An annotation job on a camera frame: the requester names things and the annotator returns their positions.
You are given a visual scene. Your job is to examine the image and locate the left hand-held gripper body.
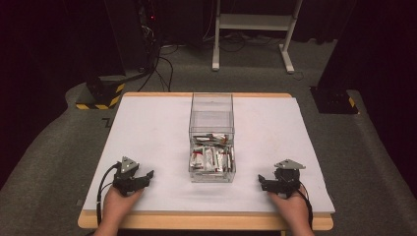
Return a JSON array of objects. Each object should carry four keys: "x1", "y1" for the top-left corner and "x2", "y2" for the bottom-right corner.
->
[{"x1": 112, "y1": 155, "x2": 148, "y2": 198}]

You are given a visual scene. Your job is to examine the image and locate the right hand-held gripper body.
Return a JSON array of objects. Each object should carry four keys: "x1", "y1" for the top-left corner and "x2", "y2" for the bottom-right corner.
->
[{"x1": 268, "y1": 158, "x2": 307, "y2": 199}]

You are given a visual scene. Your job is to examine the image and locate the clear plastic drawer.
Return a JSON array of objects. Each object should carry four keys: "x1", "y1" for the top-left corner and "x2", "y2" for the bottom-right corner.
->
[{"x1": 188, "y1": 131, "x2": 237, "y2": 184}]

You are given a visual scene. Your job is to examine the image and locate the clear plastic drawer case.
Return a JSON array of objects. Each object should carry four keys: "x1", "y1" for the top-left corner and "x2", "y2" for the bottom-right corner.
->
[{"x1": 189, "y1": 91, "x2": 236, "y2": 136}]

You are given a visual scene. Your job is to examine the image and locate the person's left hand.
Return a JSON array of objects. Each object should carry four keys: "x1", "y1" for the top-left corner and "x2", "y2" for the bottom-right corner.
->
[{"x1": 100, "y1": 186, "x2": 146, "y2": 232}]

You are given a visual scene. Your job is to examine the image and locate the person's right hand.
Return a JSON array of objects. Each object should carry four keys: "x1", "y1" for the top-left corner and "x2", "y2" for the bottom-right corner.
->
[{"x1": 267, "y1": 187, "x2": 313, "y2": 232}]

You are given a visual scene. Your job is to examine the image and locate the white table mat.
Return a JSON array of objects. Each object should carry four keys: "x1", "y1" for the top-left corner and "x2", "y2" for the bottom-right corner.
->
[{"x1": 82, "y1": 95, "x2": 336, "y2": 215}]

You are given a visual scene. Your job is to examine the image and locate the pile of small silver packets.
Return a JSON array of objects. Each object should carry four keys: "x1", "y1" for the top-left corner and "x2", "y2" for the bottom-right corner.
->
[{"x1": 190, "y1": 133, "x2": 235, "y2": 173}]

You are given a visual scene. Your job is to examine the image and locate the wooden table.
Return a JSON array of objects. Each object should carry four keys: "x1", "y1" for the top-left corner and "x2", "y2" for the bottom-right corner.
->
[{"x1": 77, "y1": 91, "x2": 335, "y2": 232}]

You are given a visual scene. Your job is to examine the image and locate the black base with yellow stripes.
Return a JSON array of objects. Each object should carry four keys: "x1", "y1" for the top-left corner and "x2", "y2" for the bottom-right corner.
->
[{"x1": 75, "y1": 75, "x2": 127, "y2": 111}]

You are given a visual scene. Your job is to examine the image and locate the black base with yellow mark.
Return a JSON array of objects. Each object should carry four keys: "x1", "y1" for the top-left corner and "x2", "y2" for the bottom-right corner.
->
[{"x1": 309, "y1": 85, "x2": 360, "y2": 115}]

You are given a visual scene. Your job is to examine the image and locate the dark equipment rack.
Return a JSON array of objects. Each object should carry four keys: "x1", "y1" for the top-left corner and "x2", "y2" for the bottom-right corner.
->
[{"x1": 129, "y1": 0, "x2": 162, "y2": 73}]

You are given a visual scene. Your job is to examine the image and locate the white metal stand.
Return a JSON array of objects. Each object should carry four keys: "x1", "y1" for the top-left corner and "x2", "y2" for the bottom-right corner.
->
[{"x1": 211, "y1": 0, "x2": 305, "y2": 75}]

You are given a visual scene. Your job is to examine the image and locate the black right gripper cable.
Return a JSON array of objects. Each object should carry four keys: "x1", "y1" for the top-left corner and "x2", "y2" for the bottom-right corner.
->
[{"x1": 297, "y1": 182, "x2": 315, "y2": 230}]

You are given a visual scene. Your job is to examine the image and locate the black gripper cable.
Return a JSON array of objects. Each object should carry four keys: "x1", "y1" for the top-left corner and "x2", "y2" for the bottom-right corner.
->
[
  {"x1": 297, "y1": 182, "x2": 315, "y2": 230},
  {"x1": 95, "y1": 162, "x2": 123, "y2": 227}
]

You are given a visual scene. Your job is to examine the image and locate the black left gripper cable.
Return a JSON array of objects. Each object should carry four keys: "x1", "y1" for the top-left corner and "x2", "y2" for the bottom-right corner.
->
[{"x1": 95, "y1": 162, "x2": 123, "y2": 227}]

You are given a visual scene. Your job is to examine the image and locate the black floor cables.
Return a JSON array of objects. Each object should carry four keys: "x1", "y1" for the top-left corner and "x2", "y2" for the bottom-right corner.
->
[{"x1": 137, "y1": 43, "x2": 180, "y2": 93}]

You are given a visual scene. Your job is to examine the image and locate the cables under white stand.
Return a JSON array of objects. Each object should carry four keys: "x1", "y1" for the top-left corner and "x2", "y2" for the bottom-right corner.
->
[{"x1": 202, "y1": 30, "x2": 287, "y2": 54}]

